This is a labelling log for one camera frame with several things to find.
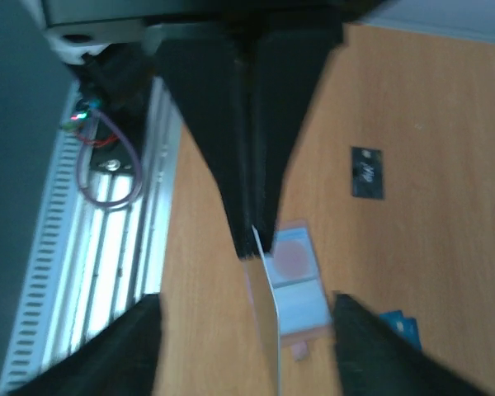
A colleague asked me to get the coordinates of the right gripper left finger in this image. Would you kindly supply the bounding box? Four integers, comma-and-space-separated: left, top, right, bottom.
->
9, 294, 163, 396

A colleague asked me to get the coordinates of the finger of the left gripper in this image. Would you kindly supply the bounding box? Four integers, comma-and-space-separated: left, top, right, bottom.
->
251, 22, 343, 252
156, 36, 252, 259

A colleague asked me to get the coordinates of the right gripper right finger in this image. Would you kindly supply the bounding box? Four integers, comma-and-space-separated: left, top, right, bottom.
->
332, 292, 487, 395

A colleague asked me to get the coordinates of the blue VIP card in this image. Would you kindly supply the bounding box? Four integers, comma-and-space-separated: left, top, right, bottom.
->
379, 310, 422, 351

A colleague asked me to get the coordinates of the pink card holder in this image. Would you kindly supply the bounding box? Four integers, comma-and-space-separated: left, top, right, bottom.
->
266, 220, 332, 361

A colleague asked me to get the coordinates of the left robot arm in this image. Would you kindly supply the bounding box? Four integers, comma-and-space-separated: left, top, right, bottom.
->
26, 1, 343, 259

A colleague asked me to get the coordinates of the left circuit board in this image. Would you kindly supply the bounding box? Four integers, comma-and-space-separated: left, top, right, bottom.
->
60, 98, 101, 132

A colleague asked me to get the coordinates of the aluminium rail frame front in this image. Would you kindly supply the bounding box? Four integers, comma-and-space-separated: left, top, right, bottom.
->
37, 79, 181, 371

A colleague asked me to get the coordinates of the grey slotted cable duct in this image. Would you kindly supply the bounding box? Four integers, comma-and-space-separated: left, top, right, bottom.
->
0, 82, 96, 396

